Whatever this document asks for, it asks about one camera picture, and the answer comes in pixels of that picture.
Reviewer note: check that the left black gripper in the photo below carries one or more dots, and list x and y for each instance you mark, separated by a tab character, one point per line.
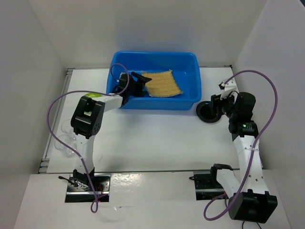
140	85

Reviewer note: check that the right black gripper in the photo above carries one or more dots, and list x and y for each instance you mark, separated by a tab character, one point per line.
216	100

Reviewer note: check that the black round bowl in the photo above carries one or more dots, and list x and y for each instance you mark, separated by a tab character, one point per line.
203	111

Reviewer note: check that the woven bamboo placemat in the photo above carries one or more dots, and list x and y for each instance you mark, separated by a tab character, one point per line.
162	84

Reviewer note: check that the green round plate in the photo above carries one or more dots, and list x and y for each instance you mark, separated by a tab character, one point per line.
93	95

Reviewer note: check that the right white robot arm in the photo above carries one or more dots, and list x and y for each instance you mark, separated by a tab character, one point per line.
249	198

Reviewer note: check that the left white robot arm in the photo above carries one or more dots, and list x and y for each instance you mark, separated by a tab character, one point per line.
87	120

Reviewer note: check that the blue plastic bin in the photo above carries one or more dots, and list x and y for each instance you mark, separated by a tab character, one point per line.
185	70

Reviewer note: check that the clear plastic cup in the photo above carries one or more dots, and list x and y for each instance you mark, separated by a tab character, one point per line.
68	140
66	127

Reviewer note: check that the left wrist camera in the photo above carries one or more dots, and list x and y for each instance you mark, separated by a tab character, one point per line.
123	78

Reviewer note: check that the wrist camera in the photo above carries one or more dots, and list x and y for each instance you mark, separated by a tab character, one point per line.
227	88
123	78

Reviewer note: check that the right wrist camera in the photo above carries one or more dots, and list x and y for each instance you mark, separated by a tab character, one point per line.
227	88

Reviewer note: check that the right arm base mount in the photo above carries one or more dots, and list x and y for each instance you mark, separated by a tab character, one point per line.
209	188

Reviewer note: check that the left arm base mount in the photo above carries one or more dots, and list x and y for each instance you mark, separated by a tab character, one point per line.
79	193

